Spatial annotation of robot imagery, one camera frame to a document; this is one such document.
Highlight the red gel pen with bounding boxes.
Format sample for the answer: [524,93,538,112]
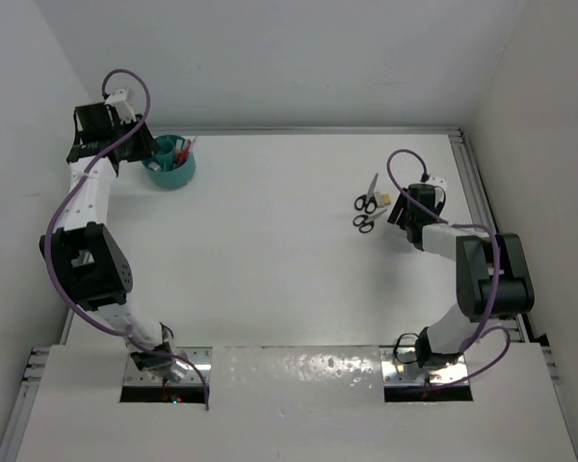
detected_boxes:
[173,139,192,169]

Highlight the black handled scissors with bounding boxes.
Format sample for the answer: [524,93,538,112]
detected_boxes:
[353,208,388,234]
[354,173,379,215]

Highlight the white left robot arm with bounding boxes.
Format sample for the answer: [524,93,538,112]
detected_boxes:
[39,99,180,381]

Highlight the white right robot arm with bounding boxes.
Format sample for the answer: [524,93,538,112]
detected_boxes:
[388,183,535,368]

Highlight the teal round organizer container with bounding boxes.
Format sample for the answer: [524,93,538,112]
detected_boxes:
[142,135,196,190]

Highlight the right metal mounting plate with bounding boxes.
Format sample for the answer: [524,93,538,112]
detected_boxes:
[380,346,469,389]

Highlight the metal mounting plate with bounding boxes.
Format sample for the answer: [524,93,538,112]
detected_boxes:
[123,346,212,387]
[380,346,469,389]

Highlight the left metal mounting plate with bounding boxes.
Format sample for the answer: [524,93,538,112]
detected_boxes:
[123,346,212,387]

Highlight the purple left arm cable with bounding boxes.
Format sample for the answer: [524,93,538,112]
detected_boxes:
[45,68,211,411]

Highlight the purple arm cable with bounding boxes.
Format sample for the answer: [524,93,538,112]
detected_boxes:
[45,68,211,411]
[386,149,512,389]

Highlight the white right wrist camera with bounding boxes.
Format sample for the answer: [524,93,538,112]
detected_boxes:
[426,174,448,201]

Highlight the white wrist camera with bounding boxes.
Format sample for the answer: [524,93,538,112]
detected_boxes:
[426,174,448,201]
[104,89,137,123]

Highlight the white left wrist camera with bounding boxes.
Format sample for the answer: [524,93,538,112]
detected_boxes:
[104,89,137,123]

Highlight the aluminium frame rail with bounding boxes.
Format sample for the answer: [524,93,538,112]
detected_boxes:
[449,130,535,319]

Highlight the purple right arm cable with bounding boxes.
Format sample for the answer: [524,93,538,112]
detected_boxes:
[386,149,512,389]

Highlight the black cable at base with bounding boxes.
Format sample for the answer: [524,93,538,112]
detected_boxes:
[394,331,423,370]

